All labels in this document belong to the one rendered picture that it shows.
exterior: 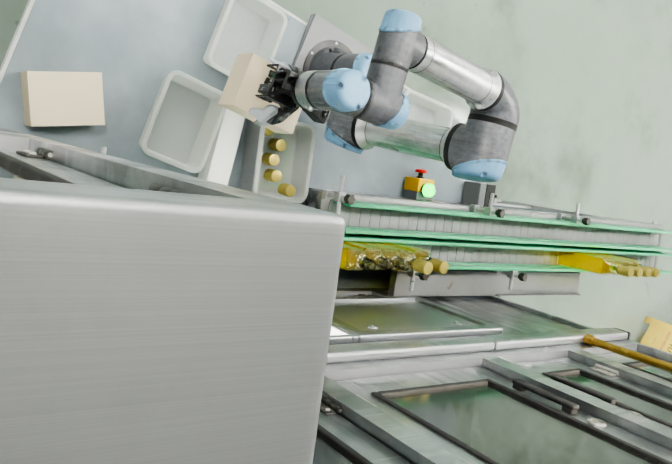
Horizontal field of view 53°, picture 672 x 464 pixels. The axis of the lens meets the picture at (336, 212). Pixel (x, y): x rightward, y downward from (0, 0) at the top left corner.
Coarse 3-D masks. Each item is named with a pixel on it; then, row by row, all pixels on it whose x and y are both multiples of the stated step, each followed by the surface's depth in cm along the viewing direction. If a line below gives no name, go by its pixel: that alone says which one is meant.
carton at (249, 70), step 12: (240, 60) 148; (252, 60) 144; (264, 60) 146; (240, 72) 146; (252, 72) 144; (264, 72) 146; (228, 84) 148; (240, 84) 144; (252, 84) 145; (228, 96) 146; (240, 96) 144; (252, 96) 145; (228, 108) 149; (240, 108) 144; (300, 108) 153; (252, 120) 153; (288, 120) 151; (276, 132) 158; (288, 132) 152
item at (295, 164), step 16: (304, 128) 190; (288, 144) 193; (304, 144) 192; (256, 160) 181; (288, 160) 194; (304, 160) 191; (256, 176) 181; (288, 176) 195; (304, 176) 191; (256, 192) 181; (272, 192) 192; (304, 192) 191
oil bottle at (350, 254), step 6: (348, 246) 178; (342, 252) 175; (348, 252) 173; (354, 252) 173; (360, 252) 173; (342, 258) 175; (348, 258) 173; (354, 258) 172; (342, 264) 175; (348, 264) 173; (354, 264) 172; (348, 270) 174; (354, 270) 174; (360, 270) 175
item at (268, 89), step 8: (272, 64) 137; (280, 64) 135; (272, 72) 138; (280, 72) 133; (288, 72) 131; (272, 80) 135; (280, 80) 132; (288, 80) 131; (296, 80) 132; (264, 88) 137; (272, 88) 135; (280, 88) 135; (288, 88) 130; (256, 96) 139; (264, 96) 136; (272, 96) 136; (280, 96) 136; (288, 96) 137; (280, 104) 138; (288, 104) 137; (296, 104) 133
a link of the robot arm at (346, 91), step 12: (324, 72) 124; (336, 72) 121; (348, 72) 119; (360, 72) 120; (312, 84) 125; (324, 84) 121; (336, 84) 119; (348, 84) 119; (360, 84) 120; (312, 96) 125; (324, 96) 122; (336, 96) 119; (348, 96) 119; (360, 96) 121; (324, 108) 126; (336, 108) 122; (348, 108) 120; (360, 108) 122
